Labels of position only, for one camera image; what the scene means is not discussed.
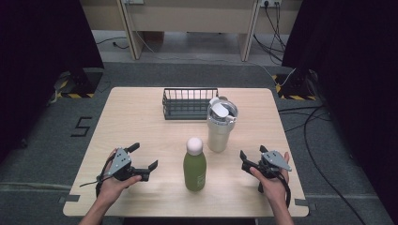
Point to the stand base with striped tape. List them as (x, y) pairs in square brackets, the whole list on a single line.
[(294, 89), (79, 82)]

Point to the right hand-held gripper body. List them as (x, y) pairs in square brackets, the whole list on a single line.
[(275, 159)]

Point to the person's left hand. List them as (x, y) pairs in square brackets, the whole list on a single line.
[(114, 187)]

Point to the grey round table cap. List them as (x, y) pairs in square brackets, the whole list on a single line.
[(223, 97)]

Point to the beige wooden desk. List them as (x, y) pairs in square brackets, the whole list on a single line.
[(191, 17)]

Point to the grey tape strip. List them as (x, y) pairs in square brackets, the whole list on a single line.
[(303, 202), (70, 198)]

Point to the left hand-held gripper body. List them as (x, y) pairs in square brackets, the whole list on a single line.
[(119, 160)]

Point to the cream tumbler with lid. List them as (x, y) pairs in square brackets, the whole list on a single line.
[(218, 134)]

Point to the green bottle with white cap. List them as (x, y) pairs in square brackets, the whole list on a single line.
[(194, 168)]

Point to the black curtain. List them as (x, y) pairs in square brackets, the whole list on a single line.
[(356, 78), (37, 62)]

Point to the person's right hand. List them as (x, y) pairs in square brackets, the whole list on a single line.
[(273, 187)]

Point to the white wall socket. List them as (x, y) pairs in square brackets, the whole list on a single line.
[(270, 2)]

